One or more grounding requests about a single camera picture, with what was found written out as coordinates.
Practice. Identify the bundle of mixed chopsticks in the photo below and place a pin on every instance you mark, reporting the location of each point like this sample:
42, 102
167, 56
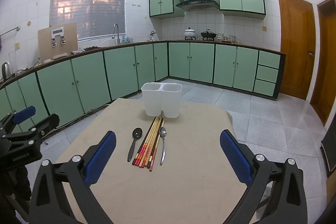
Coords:
149, 140

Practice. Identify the metal spoon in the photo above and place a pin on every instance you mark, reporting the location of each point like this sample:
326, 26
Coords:
162, 132

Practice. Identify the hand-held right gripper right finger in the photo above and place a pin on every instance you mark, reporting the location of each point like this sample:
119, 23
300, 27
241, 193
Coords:
235, 158

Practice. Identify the patterned jar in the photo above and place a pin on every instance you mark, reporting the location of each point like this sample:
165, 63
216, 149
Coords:
233, 38

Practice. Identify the black plastic spoon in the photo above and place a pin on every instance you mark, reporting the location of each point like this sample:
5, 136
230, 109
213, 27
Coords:
137, 133

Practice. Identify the black wok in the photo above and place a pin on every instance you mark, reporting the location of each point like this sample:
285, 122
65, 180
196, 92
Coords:
208, 35

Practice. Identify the white clip device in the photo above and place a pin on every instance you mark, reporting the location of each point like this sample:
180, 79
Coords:
57, 32

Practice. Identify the wooden door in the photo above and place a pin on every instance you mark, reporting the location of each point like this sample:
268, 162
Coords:
296, 43
325, 56

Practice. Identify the metal kitchen faucet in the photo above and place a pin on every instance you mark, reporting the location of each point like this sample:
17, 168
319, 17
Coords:
117, 29

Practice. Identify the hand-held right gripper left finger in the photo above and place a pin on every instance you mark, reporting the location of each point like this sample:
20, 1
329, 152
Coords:
102, 158

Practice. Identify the white cooking pot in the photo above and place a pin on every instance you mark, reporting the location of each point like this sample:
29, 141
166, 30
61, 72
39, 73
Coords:
189, 33

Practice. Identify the cardboard box with phone stand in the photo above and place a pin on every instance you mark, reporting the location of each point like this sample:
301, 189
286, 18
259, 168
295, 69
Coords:
44, 43

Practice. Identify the electric kettle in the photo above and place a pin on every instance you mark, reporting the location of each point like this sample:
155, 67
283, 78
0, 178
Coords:
5, 70

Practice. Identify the glass jar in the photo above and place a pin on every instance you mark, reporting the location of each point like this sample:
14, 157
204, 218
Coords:
220, 37

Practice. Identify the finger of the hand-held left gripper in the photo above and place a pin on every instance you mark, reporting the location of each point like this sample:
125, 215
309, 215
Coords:
46, 121
25, 111

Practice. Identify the window with blinds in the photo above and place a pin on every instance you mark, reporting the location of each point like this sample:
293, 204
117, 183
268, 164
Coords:
86, 3

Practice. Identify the green base cabinets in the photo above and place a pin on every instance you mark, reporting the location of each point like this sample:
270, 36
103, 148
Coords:
89, 82

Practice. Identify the metal towel bar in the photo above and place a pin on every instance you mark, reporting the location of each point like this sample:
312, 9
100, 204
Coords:
10, 30

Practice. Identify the small metal kettle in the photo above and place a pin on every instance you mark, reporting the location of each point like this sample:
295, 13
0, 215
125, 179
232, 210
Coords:
153, 34

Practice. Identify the white double utensil holder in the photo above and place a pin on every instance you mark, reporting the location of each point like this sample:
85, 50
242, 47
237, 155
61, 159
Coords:
170, 103

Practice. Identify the cloth rag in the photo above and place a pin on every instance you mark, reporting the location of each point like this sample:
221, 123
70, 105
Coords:
78, 50

